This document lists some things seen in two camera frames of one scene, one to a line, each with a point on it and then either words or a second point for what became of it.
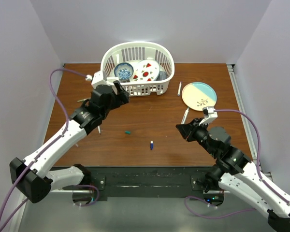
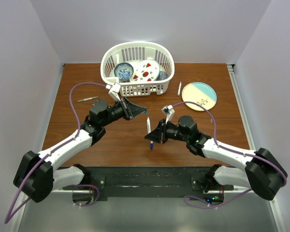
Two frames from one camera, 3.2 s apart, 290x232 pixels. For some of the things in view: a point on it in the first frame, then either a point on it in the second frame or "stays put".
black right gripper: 186,130 to 159,135
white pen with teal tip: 185,116 to 149,125
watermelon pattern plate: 146,70 stays put
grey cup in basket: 162,75 stays put
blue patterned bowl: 123,70 stays put
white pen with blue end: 179,88 stays put
